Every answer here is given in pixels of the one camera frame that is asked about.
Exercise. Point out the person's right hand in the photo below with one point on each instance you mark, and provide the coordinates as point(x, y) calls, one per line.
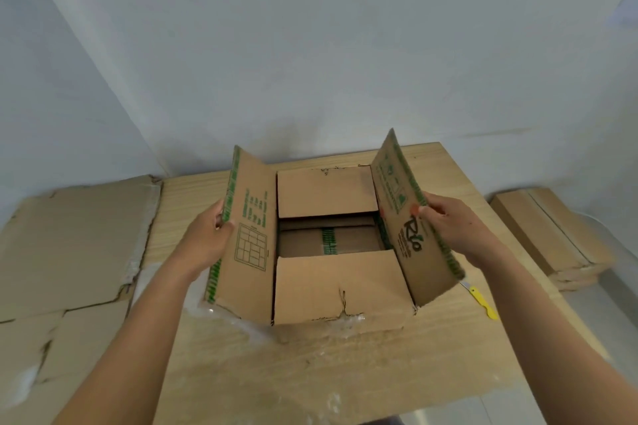
point(463, 235)

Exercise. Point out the person's left hand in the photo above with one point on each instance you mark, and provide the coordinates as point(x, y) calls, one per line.
point(209, 240)

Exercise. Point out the yellow utility knife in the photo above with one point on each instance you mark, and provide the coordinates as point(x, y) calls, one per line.
point(486, 305)

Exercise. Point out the brown cardboard box yellow sides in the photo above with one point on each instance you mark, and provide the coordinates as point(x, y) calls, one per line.
point(75, 240)

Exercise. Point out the person's right forearm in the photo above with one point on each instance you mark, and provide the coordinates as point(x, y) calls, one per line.
point(558, 340)

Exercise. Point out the person's left forearm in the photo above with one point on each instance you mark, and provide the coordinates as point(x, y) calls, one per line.
point(129, 350)

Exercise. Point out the light wooden table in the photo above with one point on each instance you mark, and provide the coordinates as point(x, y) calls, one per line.
point(349, 375)

